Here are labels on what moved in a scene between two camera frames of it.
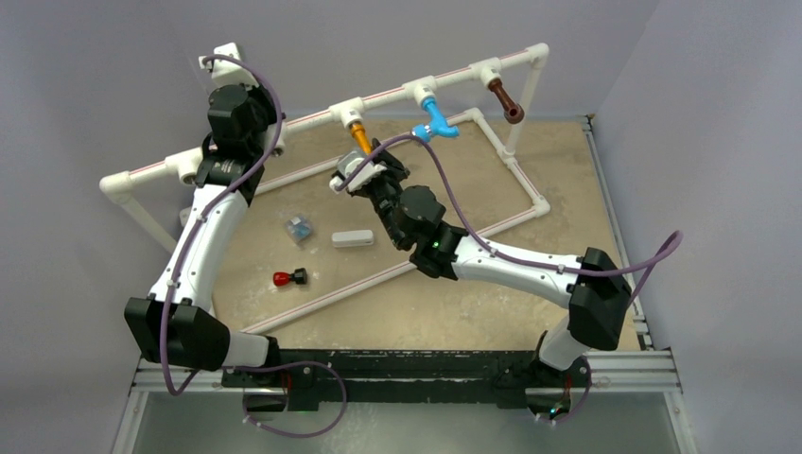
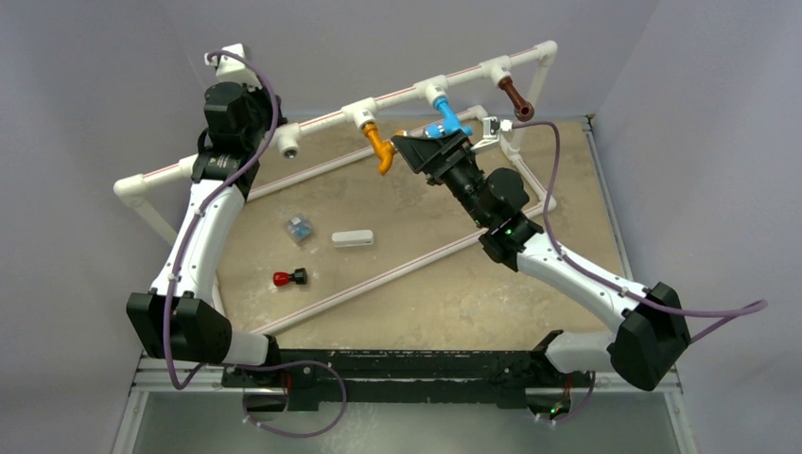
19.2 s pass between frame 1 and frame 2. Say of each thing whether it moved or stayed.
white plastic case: stayed
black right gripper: moved
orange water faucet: moved
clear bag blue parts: stayed
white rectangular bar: moved
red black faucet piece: stayed
